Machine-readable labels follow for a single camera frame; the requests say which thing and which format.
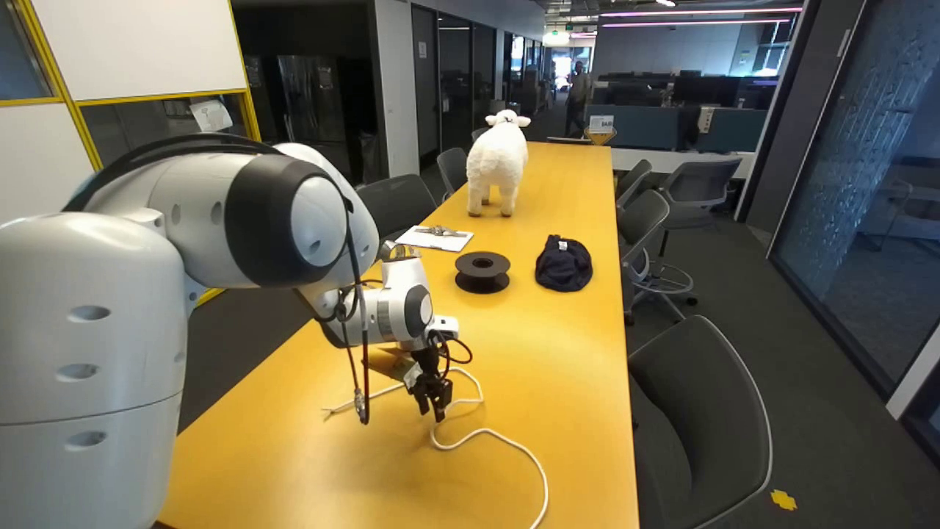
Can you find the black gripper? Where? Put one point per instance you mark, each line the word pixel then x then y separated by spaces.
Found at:
pixel 434 379

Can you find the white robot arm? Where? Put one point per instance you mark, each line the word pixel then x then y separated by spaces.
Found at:
pixel 98 301

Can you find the white paper sheet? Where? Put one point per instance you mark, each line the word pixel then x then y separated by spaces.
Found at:
pixel 437 238

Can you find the dark blue cap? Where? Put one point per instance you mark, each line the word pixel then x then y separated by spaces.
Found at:
pixel 563 264

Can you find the white plush sheep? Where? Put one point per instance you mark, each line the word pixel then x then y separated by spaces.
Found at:
pixel 497 163

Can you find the grey office chair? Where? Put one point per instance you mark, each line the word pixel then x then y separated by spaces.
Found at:
pixel 704 433

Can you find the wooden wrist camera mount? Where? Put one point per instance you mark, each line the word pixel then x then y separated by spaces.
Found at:
pixel 388 362

